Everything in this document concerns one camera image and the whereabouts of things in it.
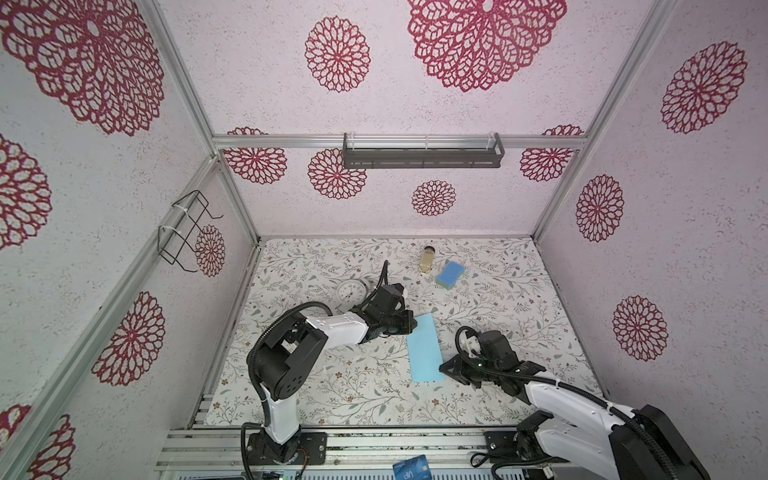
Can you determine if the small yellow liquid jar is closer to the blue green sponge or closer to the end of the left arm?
the blue green sponge

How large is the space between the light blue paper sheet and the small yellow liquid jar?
20 cm

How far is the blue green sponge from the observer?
3.51ft

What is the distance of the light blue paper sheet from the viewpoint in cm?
86

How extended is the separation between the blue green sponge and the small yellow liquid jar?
47 millimetres

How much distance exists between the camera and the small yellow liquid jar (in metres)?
1.11

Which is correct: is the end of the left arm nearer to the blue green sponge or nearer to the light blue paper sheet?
the light blue paper sheet

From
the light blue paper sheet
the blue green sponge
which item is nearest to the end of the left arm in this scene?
the light blue paper sheet

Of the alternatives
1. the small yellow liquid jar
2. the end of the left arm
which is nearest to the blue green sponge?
the small yellow liquid jar

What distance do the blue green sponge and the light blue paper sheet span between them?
148 millimetres

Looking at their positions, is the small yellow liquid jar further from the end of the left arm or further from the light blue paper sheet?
the end of the left arm
